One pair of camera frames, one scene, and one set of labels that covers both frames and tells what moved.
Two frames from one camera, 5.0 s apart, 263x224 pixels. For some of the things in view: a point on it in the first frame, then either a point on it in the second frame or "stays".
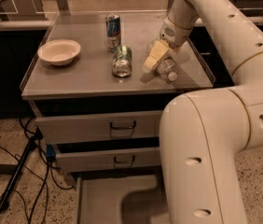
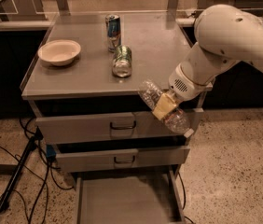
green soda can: x=122 y=62 stays
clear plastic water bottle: x=166 y=66 to x=178 y=121
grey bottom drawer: x=120 y=198 stays
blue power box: x=50 y=152 stays
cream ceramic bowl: x=60 y=52 stays
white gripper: x=175 y=35 to x=181 y=84
